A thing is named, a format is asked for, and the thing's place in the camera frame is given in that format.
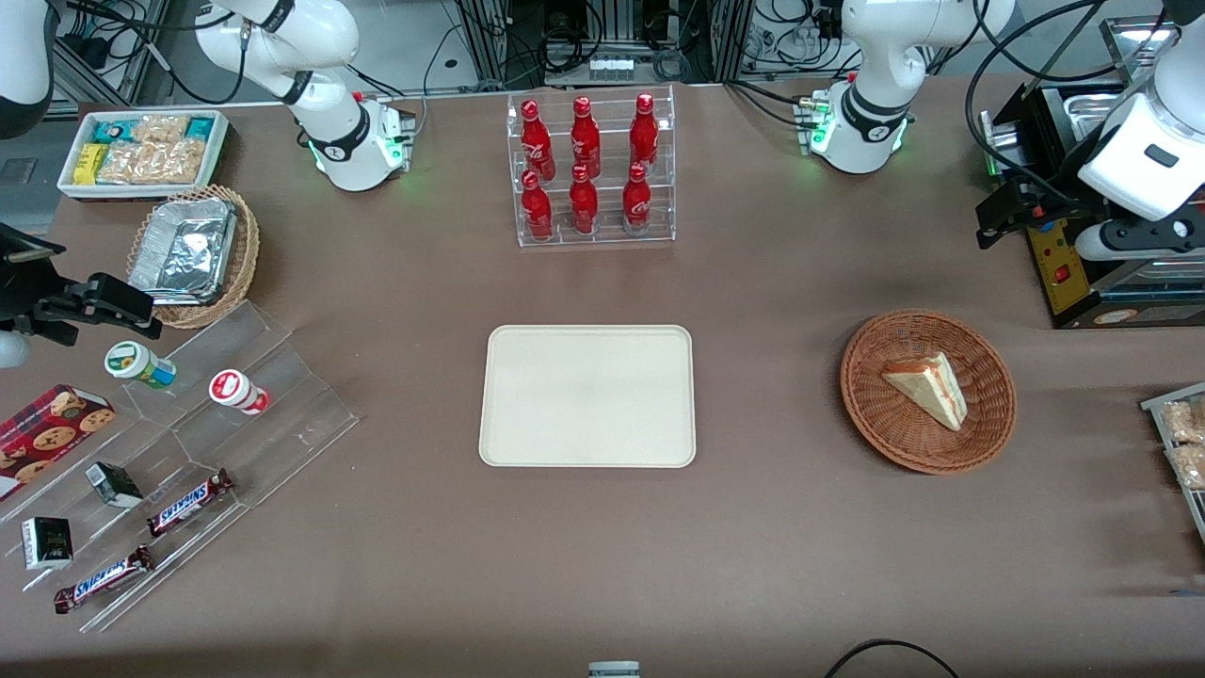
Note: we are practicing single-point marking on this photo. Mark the brown wicker basket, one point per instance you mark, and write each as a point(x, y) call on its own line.
point(894, 433)

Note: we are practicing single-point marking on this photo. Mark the red cola bottle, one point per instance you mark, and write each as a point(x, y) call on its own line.
point(585, 141)
point(537, 209)
point(637, 202)
point(584, 205)
point(537, 141)
point(644, 137)

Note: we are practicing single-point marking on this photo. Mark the small black box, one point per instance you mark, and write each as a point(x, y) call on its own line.
point(47, 543)
point(115, 485)

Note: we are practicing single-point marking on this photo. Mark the snickers chocolate bar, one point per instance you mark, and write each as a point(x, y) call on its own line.
point(102, 581)
point(188, 502)

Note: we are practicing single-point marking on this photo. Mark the clear cracker bag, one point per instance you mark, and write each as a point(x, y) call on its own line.
point(155, 162)

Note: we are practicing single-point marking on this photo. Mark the clear acrylic bottle rack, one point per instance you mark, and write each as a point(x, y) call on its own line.
point(607, 141)

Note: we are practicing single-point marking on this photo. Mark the steel warmer pan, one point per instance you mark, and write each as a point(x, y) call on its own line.
point(1092, 111)

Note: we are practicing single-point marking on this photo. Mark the clear acrylic tiered stand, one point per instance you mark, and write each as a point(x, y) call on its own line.
point(282, 414)

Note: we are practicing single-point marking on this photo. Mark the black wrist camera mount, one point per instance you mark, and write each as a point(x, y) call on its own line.
point(28, 254)

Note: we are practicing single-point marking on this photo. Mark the yellow snack pack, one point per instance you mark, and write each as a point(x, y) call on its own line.
point(89, 163)

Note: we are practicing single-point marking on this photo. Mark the black food warmer machine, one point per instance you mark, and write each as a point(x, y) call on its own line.
point(1068, 282)

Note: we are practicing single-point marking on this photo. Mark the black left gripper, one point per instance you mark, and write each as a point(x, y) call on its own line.
point(1052, 191)

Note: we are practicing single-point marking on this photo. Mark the green label yogurt cup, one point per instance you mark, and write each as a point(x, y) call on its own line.
point(136, 363)

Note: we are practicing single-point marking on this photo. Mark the metal snack tray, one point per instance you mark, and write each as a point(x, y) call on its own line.
point(1196, 513)

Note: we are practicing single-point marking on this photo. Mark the teal snack pack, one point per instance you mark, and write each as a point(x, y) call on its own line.
point(113, 130)

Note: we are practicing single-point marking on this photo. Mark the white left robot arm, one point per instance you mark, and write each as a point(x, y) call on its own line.
point(868, 118)

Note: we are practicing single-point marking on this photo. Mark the light wicker basket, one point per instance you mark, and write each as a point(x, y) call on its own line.
point(247, 254)

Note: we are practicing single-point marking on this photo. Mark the silver foil container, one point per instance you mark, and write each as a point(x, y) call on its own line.
point(184, 250)

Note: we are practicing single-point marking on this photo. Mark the grey device edge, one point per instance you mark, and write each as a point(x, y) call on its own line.
point(614, 670)

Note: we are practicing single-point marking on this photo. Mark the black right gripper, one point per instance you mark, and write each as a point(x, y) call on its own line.
point(21, 281)

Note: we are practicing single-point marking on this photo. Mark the triangular sandwich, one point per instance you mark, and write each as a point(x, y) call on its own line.
point(932, 388)

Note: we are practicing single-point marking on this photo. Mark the clear rice cracker pack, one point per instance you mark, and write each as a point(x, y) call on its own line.
point(1186, 421)
point(1189, 466)

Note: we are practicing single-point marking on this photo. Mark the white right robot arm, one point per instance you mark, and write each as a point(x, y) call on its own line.
point(331, 141)

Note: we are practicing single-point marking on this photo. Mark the white power strip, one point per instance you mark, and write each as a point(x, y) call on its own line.
point(612, 68)

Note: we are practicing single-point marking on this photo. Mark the white snack bin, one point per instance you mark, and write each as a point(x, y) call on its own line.
point(221, 141)

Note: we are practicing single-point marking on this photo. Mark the beige plastic tray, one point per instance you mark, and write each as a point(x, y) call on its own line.
point(586, 395)

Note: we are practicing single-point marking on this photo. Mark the red label yogurt cup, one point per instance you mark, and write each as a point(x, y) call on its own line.
point(237, 391)

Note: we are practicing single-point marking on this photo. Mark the red cookie box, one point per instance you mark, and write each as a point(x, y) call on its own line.
point(47, 433)

